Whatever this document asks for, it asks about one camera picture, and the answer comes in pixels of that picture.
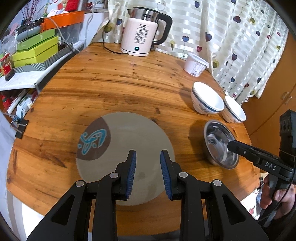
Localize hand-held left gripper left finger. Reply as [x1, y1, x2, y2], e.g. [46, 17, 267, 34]
[26, 149, 137, 241]

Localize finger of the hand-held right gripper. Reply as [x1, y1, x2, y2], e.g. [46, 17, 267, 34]
[228, 140, 260, 163]

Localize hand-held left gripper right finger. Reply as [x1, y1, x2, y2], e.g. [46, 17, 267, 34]
[160, 149, 270, 241]

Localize stainless steel bowl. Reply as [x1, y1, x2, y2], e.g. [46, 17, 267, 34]
[203, 120, 240, 170]

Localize small white bowl blue stripe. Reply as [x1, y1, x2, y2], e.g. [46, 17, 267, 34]
[222, 95, 247, 123]

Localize green plate with brown patch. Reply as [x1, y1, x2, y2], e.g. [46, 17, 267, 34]
[76, 112, 176, 206]

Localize large white bowl blue stripe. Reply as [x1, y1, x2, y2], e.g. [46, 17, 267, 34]
[191, 82, 225, 115]

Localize person's right forearm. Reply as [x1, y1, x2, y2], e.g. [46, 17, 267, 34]
[274, 185, 296, 234]

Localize person's right hand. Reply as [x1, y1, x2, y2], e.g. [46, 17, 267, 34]
[259, 175, 296, 219]

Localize wooden cabinet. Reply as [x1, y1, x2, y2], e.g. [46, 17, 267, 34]
[240, 32, 296, 163]

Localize white plastic tub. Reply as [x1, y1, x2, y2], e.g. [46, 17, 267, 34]
[184, 52, 210, 77]

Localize black binder clip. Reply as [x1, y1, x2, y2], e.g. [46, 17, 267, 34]
[10, 118, 29, 140]

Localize heart print curtain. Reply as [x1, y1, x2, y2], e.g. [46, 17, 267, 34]
[102, 0, 290, 105]

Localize grey chevron pattern box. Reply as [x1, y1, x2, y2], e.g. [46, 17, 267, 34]
[13, 45, 77, 74]

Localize white electric kettle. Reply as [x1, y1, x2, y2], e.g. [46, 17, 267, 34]
[120, 6, 173, 57]

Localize white shelf board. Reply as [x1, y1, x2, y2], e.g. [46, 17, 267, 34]
[0, 40, 86, 92]

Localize clear plastic storage box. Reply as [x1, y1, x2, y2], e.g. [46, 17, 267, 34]
[57, 22, 86, 50]

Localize lime green flat box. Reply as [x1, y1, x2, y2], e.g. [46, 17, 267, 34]
[11, 37, 60, 68]

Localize dark green flat box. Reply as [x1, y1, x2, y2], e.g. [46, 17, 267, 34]
[16, 29, 56, 52]

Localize orange lidded storage box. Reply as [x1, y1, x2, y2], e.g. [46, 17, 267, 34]
[42, 16, 79, 54]

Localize red figurine jar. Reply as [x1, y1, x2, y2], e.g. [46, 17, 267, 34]
[0, 52, 15, 80]

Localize black electronic device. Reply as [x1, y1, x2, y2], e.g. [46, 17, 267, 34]
[17, 20, 45, 33]

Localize black kettle power cable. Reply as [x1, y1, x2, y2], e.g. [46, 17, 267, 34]
[102, 20, 129, 55]

